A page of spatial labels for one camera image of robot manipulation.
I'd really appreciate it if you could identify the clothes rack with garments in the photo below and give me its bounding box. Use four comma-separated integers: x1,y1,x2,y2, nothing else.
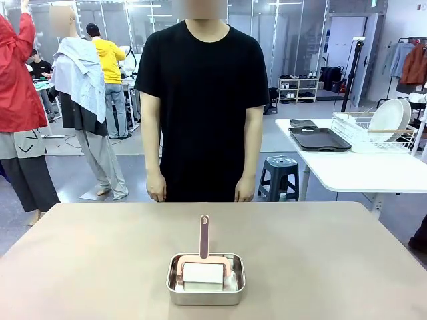
383,36,427,95

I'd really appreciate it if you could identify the dark plastic stool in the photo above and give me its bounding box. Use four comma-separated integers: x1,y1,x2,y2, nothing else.
257,155,300,203

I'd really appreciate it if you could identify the person's left hand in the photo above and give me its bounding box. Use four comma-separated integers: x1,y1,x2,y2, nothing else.
234,178,256,203

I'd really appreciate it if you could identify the white drain board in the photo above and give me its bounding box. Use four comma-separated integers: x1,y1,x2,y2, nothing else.
348,141,412,154

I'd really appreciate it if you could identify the dark folded mat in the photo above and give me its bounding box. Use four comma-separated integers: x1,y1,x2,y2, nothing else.
289,118,318,129

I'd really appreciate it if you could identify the white shoe rack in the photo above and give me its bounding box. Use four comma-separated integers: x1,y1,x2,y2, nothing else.
278,73,320,104

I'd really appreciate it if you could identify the black serving tray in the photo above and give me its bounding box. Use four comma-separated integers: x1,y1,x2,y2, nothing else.
288,127,352,153

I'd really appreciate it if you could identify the person in black t-shirt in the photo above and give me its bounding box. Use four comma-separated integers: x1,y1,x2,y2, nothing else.
134,18,271,203

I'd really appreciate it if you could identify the black tripod stand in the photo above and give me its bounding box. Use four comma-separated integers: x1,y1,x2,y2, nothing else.
340,36,366,113

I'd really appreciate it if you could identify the person's right hand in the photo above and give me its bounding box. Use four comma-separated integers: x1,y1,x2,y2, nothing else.
146,175,167,203

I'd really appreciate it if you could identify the mannequin in red jacket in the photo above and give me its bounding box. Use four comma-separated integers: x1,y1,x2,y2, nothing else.
0,0,61,227

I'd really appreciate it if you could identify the white wire dish rack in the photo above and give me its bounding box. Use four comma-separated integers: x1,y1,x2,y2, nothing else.
331,111,418,150

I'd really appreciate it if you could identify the rectangular stainless steel tray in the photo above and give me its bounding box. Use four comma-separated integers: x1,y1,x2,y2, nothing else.
165,252,247,306

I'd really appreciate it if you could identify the white side table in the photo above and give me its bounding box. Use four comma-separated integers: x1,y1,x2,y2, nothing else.
275,119,427,221

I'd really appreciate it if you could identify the pink handled lint roller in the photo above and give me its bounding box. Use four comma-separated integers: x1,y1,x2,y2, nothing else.
176,213,234,293

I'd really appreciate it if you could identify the person's left forearm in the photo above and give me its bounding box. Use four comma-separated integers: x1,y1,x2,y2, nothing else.
237,133,264,181

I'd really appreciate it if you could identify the seated person in black cap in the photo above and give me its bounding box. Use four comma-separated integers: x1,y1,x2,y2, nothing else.
28,49,54,79

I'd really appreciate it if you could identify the mannequin in light shirt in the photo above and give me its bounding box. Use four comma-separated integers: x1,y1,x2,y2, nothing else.
49,6,129,202

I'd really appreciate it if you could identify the person in yellow shirt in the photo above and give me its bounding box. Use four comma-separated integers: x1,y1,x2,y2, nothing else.
85,23,129,140

